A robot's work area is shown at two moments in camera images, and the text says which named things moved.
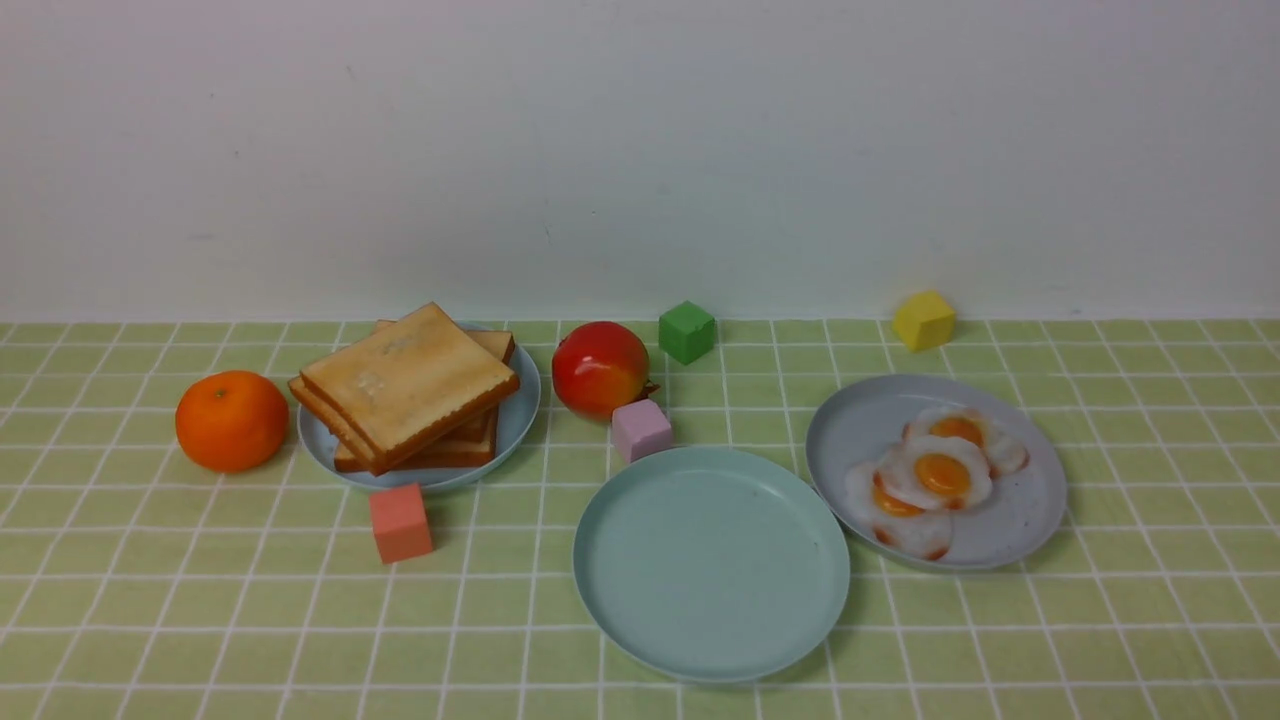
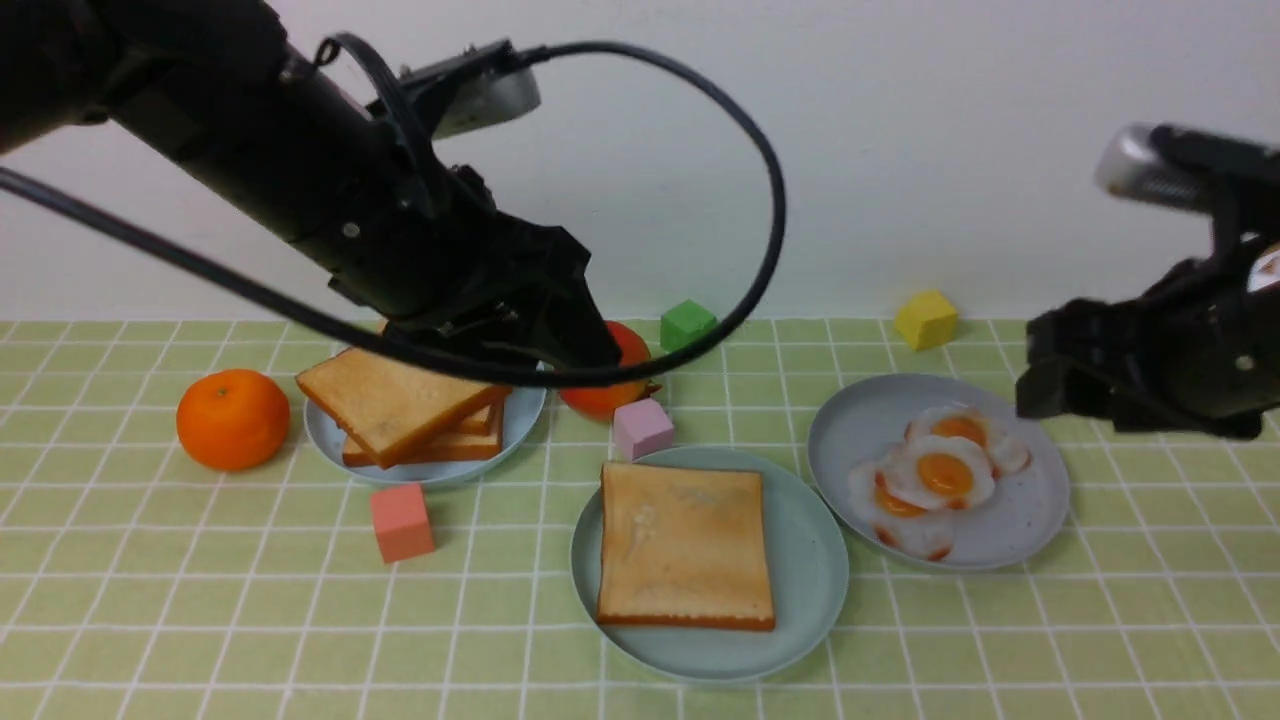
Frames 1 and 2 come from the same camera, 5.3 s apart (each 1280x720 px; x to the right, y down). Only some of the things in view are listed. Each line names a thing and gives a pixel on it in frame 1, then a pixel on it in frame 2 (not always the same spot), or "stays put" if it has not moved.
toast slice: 408,384 to 683,546
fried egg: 939,471 stays put
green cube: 686,332 stays put
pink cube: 639,429 stays put
